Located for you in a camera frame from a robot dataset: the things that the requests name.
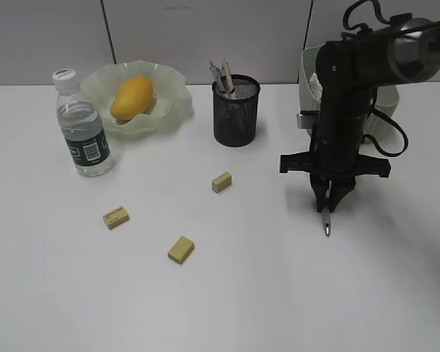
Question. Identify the white waste paper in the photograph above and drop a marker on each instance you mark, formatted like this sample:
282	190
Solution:
315	87

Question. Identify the green frosted glass plate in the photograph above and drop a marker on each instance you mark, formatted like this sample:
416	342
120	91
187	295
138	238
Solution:
170	104

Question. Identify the yellow mango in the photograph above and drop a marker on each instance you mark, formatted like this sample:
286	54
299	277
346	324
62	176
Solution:
134	96

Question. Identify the yellow eraser upper middle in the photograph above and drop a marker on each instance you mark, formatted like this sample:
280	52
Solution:
222	182

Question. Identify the clear plastic water bottle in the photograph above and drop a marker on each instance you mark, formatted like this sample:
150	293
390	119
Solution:
81	126

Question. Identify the light green woven basket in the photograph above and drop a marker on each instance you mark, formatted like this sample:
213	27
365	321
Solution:
387	100

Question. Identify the yellow eraser lower middle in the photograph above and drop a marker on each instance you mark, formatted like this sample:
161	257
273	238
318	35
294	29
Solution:
181	250

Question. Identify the beige click pen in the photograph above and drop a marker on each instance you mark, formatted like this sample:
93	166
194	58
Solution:
228	82

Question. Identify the black mesh pen holder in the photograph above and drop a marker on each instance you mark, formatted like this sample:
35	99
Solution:
235	120

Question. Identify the grey click pen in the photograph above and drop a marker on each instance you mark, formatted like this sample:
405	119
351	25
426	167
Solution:
216	74

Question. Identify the yellow eraser with label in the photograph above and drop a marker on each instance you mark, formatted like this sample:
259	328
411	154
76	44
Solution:
116	217

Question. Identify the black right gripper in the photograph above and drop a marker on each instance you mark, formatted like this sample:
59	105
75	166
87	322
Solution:
340	168

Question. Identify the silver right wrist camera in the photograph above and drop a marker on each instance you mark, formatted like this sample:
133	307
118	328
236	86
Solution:
306	119

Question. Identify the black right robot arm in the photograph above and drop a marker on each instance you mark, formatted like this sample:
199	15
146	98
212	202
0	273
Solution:
405	51

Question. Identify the light blue click pen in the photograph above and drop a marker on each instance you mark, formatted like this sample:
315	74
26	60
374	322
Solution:
326	216

